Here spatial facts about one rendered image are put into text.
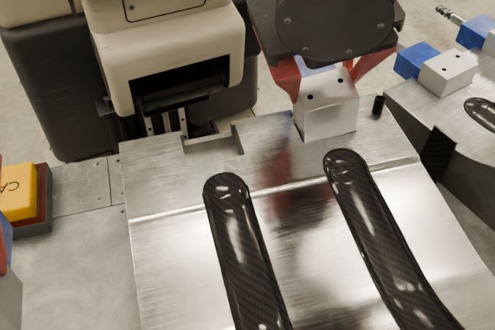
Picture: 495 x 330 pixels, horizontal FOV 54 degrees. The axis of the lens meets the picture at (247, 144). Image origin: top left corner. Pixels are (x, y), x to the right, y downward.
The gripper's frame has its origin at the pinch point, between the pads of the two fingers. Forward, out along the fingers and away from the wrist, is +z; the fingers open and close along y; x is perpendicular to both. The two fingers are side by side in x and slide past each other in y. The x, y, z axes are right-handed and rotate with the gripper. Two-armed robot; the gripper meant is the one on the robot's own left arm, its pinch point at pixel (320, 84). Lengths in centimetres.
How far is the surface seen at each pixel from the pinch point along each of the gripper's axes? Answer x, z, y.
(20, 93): 108, 102, -76
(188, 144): 0.8, 4.6, -12.9
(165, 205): -6.5, 1.5, -15.8
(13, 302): -12.9, -3.9, -25.8
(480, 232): -13.0, 13.7, 12.5
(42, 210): 0.3, 7.8, -28.7
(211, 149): 0.5, 6.1, -10.9
